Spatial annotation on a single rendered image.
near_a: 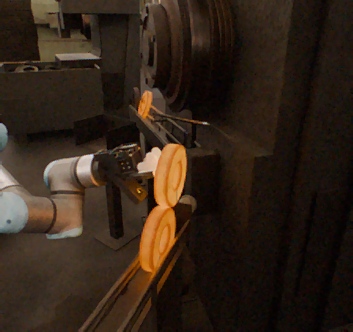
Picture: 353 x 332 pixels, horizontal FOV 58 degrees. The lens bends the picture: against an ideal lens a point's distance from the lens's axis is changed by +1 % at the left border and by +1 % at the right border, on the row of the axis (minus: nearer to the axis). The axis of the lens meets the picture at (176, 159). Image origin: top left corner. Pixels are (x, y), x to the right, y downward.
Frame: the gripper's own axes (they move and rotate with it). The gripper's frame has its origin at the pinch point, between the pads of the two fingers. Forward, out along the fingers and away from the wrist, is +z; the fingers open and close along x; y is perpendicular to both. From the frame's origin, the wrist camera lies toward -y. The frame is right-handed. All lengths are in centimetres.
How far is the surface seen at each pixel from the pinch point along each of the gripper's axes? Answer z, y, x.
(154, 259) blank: -3.1, -15.4, -15.1
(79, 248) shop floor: -97, -63, 54
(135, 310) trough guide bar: -1.3, -16.0, -28.7
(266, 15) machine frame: 26.0, 28.4, 25.5
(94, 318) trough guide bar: -7.0, -14.1, -32.9
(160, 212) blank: -1.7, -7.4, -8.6
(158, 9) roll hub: -7, 40, 38
